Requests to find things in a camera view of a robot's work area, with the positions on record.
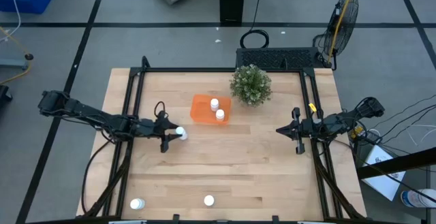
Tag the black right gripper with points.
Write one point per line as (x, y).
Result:
(308, 128)

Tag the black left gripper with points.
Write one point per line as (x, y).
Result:
(153, 128)

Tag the white pill bottle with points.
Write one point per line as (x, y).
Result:
(181, 132)
(220, 114)
(137, 203)
(214, 104)
(208, 200)

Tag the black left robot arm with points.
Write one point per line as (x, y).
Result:
(85, 110)

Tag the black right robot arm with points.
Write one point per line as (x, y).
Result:
(340, 123)

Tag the orange plastic basket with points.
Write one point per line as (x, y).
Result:
(202, 111)

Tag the green potted plant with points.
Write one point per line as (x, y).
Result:
(251, 86)

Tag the black perforated metal box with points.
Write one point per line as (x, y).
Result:
(276, 59)

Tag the white cardboard box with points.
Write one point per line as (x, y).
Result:
(383, 174)

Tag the black metal beam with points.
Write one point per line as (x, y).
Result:
(395, 165)

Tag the black floor fan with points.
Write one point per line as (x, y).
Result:
(342, 26)

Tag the black square pillar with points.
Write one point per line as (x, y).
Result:
(231, 2)

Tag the white plastic canister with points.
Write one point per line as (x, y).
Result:
(419, 198)

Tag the grey wheeled stand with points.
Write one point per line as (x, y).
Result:
(13, 64)

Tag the black aluminium table frame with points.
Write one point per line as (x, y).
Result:
(221, 69)

